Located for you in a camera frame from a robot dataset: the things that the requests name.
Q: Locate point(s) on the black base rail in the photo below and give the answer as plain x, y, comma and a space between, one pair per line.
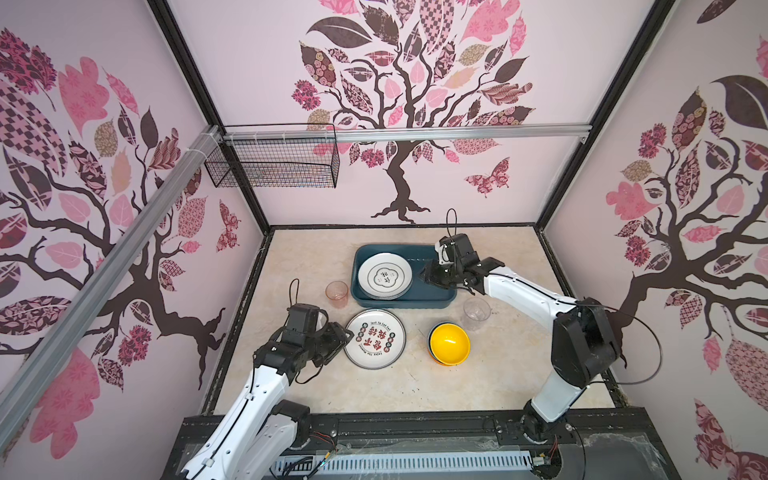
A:
618, 443

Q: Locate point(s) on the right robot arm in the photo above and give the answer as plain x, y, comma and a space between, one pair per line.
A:
583, 343

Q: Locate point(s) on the aluminium rail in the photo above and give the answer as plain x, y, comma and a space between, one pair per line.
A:
36, 374
413, 134

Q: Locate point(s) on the teal plastic bin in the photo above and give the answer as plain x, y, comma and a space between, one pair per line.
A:
418, 296

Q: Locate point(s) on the white plate clover motif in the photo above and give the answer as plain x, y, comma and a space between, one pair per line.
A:
385, 276

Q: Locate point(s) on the black wire basket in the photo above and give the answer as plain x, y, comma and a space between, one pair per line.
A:
277, 155

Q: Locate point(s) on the clear cup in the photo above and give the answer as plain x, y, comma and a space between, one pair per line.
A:
475, 314

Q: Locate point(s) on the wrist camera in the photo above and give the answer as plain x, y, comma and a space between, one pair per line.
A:
302, 325
456, 249

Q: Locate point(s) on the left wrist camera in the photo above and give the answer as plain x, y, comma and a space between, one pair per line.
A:
302, 325

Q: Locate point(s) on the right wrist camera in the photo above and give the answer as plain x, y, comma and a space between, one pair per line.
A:
456, 249

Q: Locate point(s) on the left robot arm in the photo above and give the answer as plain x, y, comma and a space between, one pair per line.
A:
262, 424

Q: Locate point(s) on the blue bowl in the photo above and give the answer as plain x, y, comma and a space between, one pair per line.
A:
432, 348

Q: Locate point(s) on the pink plastic cup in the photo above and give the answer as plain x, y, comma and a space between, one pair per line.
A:
337, 293

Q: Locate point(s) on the white slotted cable duct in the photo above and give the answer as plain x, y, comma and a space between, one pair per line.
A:
357, 465

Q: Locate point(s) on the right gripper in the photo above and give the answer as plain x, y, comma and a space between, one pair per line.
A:
429, 273

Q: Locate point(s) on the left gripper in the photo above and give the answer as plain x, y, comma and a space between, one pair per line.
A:
338, 341

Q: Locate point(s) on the aluminium rail back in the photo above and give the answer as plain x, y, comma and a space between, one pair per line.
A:
413, 134

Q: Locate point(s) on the aluminium rail left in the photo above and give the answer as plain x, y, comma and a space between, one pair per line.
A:
36, 374

